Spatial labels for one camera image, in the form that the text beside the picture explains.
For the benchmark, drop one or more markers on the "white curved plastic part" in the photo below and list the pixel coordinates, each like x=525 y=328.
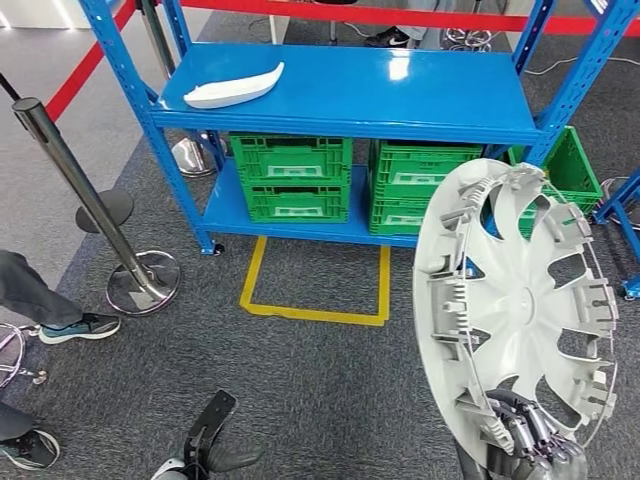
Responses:
x=235 y=91

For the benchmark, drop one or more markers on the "black robot left foot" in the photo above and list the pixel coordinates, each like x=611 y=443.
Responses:
x=212 y=420

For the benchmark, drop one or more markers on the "green plastic crate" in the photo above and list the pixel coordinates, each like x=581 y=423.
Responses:
x=570 y=166
x=395 y=215
x=295 y=199
x=420 y=162
x=290 y=152
x=526 y=228

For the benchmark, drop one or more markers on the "red barrier belt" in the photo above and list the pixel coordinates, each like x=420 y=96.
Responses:
x=450 y=18
x=84 y=66

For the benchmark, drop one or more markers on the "grey plastic wheel cover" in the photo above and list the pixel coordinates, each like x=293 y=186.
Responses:
x=520 y=298

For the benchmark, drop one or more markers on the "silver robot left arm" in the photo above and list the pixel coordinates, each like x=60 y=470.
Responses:
x=167 y=472

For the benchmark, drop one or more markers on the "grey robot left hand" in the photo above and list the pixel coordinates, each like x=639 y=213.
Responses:
x=235 y=459

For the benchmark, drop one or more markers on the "chrome stool base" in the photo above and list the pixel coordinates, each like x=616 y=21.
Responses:
x=10 y=354

